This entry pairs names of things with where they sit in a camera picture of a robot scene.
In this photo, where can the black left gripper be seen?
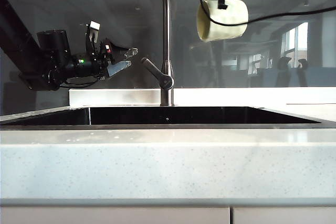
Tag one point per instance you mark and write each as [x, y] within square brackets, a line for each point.
[107, 52]

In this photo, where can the cream dimpled ceramic mug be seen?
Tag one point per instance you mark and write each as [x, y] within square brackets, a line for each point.
[225, 24]

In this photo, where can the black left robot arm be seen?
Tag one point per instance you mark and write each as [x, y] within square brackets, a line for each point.
[18, 48]

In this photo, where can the steel gooseneck faucet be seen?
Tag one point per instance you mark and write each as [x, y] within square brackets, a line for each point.
[166, 37]

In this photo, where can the black undermount sink basin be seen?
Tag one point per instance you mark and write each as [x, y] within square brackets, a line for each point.
[183, 115]

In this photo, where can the white backsplash ledge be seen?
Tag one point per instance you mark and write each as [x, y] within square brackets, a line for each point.
[115, 97]

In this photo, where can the wide grey cabinet door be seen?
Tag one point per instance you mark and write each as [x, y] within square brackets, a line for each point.
[105, 216]

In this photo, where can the narrow grey cabinet door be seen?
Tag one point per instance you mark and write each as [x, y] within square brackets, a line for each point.
[284, 216]

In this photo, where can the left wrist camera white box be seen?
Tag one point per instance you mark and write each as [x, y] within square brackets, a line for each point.
[94, 26]

